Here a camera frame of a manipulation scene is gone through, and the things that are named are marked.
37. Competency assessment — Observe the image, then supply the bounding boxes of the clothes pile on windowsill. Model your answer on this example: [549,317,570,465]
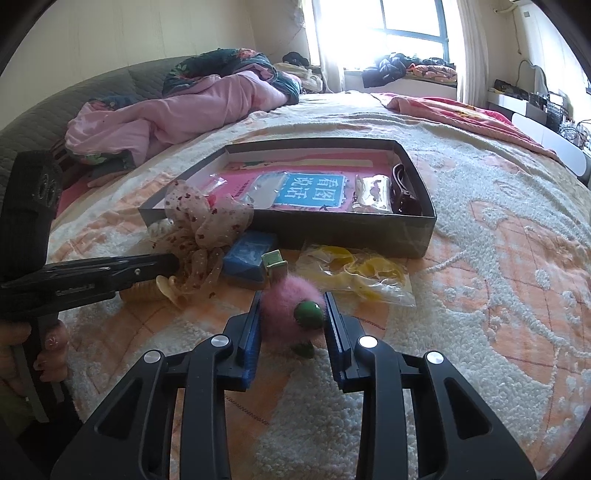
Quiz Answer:
[361,52,411,88]

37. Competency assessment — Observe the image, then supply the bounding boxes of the clear plastic packet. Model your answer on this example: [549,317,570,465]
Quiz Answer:
[245,173,289,208]

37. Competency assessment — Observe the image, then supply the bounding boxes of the pink patterned blanket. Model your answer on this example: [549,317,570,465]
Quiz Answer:
[372,92,564,162]

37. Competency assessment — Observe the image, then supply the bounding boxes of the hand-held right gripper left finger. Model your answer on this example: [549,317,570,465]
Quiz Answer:
[51,291,264,480]

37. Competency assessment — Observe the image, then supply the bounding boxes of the orange patterned cloth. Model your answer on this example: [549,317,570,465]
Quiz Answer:
[409,58,458,84]

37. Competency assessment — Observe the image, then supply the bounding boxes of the pearl hair clip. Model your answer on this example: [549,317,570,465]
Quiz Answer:
[147,219,174,241]

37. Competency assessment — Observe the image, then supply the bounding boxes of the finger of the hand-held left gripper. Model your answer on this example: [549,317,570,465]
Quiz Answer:
[44,253,181,303]

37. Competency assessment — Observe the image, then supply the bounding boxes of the white desk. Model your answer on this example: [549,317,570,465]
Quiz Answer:
[487,88,591,185]

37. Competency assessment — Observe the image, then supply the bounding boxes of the person's left hand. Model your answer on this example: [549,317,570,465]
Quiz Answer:
[0,320,70,393]

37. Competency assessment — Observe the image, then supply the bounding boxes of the floral sheer hair bow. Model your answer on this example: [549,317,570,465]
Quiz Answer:
[164,180,254,296]

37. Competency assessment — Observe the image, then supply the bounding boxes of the white earring card packet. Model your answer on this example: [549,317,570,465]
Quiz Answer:
[353,174,395,214]

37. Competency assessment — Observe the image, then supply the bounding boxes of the shallow grey cardboard box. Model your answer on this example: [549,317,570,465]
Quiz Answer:
[137,137,438,259]

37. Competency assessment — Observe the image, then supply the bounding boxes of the cream hair claw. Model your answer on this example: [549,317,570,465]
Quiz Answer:
[156,274,190,308]

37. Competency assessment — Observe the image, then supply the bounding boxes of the dark brown hair clip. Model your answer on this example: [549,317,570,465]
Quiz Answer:
[392,164,423,217]

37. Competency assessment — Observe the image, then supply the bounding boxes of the grey quilted headboard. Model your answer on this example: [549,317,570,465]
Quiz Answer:
[0,55,195,185]

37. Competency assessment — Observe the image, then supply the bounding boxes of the window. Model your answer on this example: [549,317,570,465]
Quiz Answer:
[311,0,462,65]

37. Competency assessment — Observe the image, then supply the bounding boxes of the pink fluffy pompom hair tie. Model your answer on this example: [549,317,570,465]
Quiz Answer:
[261,272,326,358]

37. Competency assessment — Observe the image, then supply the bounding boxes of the white arched frame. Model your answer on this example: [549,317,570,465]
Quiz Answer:
[516,58,550,95]

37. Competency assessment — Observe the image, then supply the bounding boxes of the small green white clip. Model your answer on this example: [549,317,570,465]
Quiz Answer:
[261,249,287,278]

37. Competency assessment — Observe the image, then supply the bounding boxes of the clear bag of yellow bands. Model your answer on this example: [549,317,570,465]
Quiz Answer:
[295,244,416,308]

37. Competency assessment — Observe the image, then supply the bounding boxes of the blue small box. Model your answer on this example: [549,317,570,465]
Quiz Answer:
[223,231,280,289]

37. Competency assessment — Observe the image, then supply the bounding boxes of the pink floral quilt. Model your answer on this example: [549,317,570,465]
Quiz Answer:
[65,48,303,167]

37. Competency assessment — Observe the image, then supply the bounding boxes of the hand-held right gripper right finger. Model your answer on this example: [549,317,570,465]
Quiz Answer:
[323,291,539,480]

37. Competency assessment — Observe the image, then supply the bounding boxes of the sheer white curtain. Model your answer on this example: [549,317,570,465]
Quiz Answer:
[455,0,490,107]
[295,0,347,93]

